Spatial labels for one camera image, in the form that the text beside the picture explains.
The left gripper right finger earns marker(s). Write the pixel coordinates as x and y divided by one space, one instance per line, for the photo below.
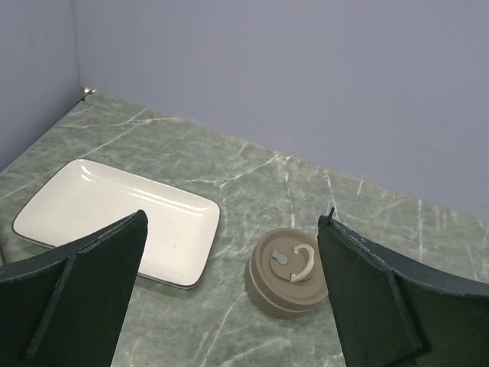
391 310

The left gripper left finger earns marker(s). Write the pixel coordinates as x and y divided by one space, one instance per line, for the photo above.
66 306

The brown tin lid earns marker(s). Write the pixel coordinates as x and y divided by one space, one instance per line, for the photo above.
287 254

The right round metal tin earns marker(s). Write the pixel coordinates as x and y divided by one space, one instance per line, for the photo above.
282 299

